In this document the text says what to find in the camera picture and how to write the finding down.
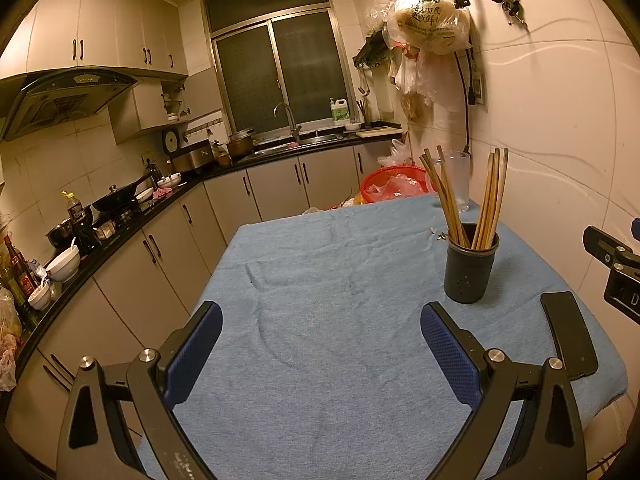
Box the steel sink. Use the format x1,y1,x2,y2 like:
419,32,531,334
252,132,346,153

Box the range hood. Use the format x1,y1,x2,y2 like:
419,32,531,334
0,67,141,143

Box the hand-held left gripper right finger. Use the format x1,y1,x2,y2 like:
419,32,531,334
420,302,588,480

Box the crumpled clear plastic bags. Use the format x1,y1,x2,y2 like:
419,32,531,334
367,172,431,200

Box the black power cable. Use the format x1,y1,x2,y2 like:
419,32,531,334
452,52,476,156

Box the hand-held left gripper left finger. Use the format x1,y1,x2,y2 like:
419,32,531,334
56,301,224,480

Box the clear plastic pitcher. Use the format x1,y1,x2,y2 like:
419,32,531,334
431,150,472,213

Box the red plastic basket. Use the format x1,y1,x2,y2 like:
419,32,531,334
360,162,436,206

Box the yellow cap oil bottle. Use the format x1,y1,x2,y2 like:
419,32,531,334
60,191,86,223

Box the kitchen window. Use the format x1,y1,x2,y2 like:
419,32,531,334
200,0,353,136

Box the large white bowl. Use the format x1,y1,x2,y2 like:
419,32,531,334
44,237,81,283

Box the blue table cloth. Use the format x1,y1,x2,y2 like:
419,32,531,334
135,192,628,480

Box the bunch of wooden chopsticks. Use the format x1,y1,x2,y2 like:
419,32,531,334
419,145,510,251

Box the chrome faucet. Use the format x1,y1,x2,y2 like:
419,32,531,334
272,102,303,143

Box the black countertop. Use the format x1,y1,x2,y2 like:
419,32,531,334
0,130,406,391

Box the beige upper cabinets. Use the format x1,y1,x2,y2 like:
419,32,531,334
0,0,192,146

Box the dark sauce bottles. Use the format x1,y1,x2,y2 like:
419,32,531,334
2,235,38,306

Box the black smartphone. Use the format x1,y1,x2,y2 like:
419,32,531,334
540,291,599,381

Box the hanging plastic bags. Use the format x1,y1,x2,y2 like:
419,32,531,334
367,0,471,121

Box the black wok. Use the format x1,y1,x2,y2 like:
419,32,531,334
92,175,156,213

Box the white plastic bag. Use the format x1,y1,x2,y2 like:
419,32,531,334
377,139,413,167

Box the black stovetop pot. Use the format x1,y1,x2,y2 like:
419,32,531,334
46,220,83,251

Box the pale plastic bag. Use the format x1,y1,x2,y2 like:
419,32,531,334
0,285,23,391

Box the black utensil holder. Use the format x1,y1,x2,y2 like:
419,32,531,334
444,224,501,304

